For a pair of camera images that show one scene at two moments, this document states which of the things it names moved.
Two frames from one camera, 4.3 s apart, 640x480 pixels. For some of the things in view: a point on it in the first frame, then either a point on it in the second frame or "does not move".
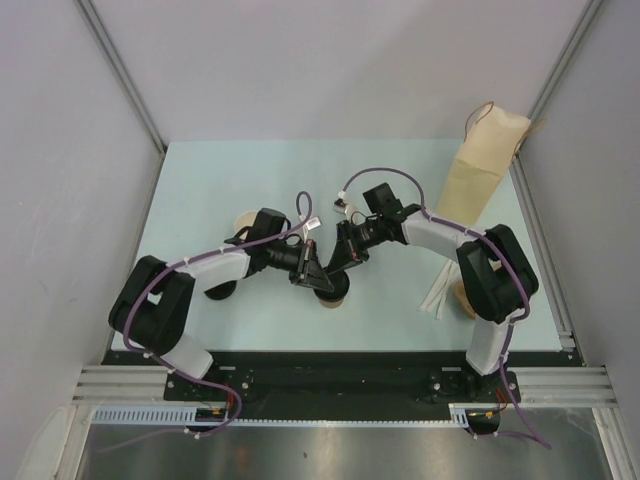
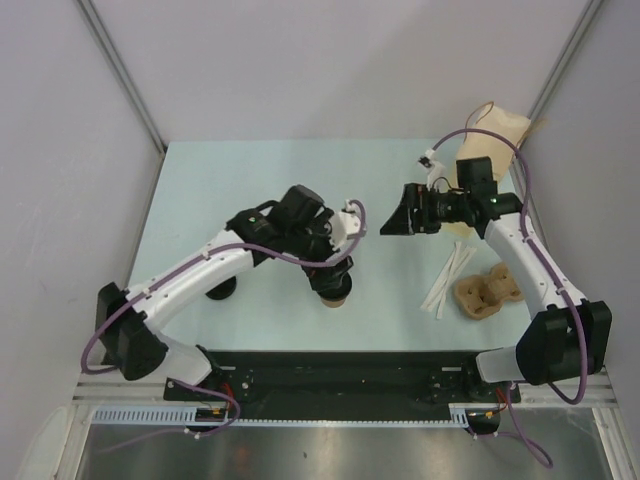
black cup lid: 222,290 does not move
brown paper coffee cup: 331,304 does not move
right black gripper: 348,249 -> 404,221
